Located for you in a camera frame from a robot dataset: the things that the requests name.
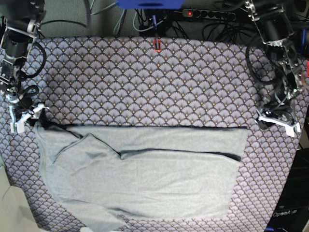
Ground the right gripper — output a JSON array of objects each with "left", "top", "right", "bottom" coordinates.
[{"left": 5, "top": 95, "right": 50, "bottom": 128}]

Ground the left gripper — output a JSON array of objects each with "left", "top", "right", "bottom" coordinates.
[{"left": 255, "top": 101, "right": 296, "bottom": 130}]

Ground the grey T-shirt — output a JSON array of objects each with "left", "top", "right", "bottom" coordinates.
[{"left": 34, "top": 123, "right": 248, "bottom": 232}]

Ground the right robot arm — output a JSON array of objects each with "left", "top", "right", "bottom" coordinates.
[{"left": 0, "top": 0, "right": 47, "bottom": 133}]

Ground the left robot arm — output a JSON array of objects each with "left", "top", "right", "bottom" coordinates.
[{"left": 244, "top": 0, "right": 305, "bottom": 132}]

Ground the black OpenArm box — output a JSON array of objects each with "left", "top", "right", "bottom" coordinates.
[{"left": 265, "top": 148, "right": 309, "bottom": 232}]

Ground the patterned tablecloth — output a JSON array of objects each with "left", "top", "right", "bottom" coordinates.
[{"left": 0, "top": 35, "right": 309, "bottom": 232}]

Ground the red clamp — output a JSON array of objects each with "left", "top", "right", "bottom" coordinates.
[{"left": 154, "top": 38, "right": 161, "bottom": 52}]

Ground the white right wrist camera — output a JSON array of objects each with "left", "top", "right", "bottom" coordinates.
[{"left": 10, "top": 121, "right": 25, "bottom": 134}]

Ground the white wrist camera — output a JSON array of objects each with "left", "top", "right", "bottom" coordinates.
[
  {"left": 10, "top": 121, "right": 25, "bottom": 134},
  {"left": 284, "top": 122, "right": 301, "bottom": 137}
]

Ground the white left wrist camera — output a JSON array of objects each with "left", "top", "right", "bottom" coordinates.
[{"left": 284, "top": 122, "right": 301, "bottom": 137}]

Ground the power strip with red switch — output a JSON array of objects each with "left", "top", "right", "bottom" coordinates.
[{"left": 182, "top": 9, "right": 236, "bottom": 21}]

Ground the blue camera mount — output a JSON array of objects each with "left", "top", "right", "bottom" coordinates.
[{"left": 116, "top": 0, "right": 184, "bottom": 9}]

